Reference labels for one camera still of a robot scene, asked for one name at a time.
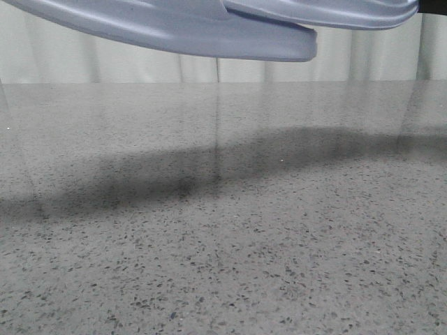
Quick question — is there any pale grey-green curtain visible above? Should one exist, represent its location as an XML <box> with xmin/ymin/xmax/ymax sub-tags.
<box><xmin>1</xmin><ymin>3</ymin><xmax>446</xmax><ymax>84</ymax></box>

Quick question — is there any light blue slipper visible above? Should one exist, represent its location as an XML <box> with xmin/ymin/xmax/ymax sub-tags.
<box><xmin>9</xmin><ymin>0</ymin><xmax>317</xmax><ymax>61</ymax></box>
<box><xmin>223</xmin><ymin>0</ymin><xmax>418</xmax><ymax>30</ymax></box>

